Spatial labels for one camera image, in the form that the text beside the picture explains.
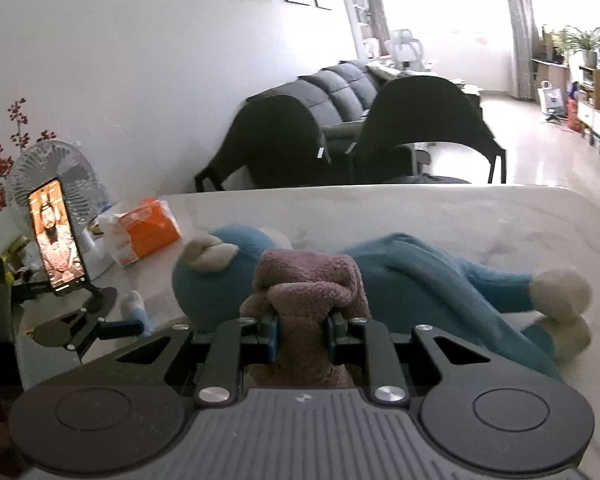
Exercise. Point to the orange tissue pack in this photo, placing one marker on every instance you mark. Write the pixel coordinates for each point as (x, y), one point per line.
(150, 230)

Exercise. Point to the white desk fan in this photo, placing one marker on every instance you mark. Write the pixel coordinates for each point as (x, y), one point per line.
(80, 170)

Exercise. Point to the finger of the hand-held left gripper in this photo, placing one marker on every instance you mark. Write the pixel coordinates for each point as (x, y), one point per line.
(122, 329)

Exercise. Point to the blue plush monkey toy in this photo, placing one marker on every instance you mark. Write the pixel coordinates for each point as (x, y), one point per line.
(430, 285)

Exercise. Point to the white office chair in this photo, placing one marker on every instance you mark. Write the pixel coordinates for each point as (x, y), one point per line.
(405, 47)

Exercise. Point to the grey curtain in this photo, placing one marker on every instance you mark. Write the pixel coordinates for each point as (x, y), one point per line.
(377, 5)
(517, 30)

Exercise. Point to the green potted plant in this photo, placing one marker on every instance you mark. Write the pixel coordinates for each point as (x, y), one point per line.
(582, 40)

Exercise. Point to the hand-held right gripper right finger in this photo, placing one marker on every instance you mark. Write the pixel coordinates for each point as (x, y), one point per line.
(332, 335)

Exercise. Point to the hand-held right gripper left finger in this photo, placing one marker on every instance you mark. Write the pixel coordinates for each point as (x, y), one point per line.
(272, 335)

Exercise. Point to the black dining chair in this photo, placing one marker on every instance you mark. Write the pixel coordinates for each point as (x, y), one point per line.
(275, 145)
(425, 120)

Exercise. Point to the black phone stand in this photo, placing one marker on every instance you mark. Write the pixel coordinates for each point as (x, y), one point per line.
(100, 305)

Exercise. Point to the grey sofa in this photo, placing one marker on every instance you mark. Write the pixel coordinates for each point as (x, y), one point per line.
(340, 90)

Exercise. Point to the black smartphone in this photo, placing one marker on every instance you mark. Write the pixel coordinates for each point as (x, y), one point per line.
(57, 235)

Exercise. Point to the white paper bag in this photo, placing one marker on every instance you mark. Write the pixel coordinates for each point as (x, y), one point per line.
(551, 97)

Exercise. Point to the white tall shelf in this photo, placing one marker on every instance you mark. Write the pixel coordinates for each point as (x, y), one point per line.
(355, 15)

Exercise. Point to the wooden desk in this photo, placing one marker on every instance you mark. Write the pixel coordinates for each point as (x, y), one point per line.
(550, 72)

